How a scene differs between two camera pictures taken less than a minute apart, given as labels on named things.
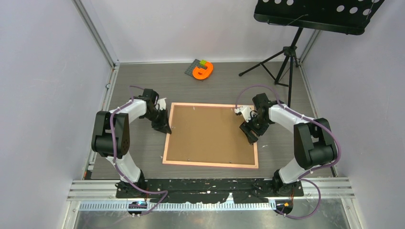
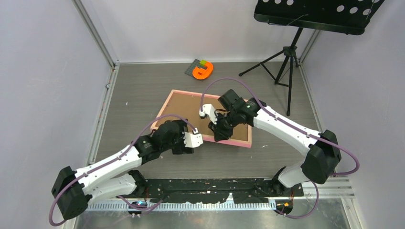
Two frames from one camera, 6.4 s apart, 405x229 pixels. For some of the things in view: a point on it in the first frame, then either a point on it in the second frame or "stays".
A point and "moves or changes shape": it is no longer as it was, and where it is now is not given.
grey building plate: x=195 y=63 stays
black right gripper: x=247 y=128 -> x=220 y=133
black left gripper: x=163 y=125 -> x=182 y=148
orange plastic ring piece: x=202 y=73 stays
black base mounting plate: x=208 y=191 stays
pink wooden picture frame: x=208 y=134 moves or changes shape
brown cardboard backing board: x=208 y=134 -> x=239 y=132
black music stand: x=350 y=16 stays
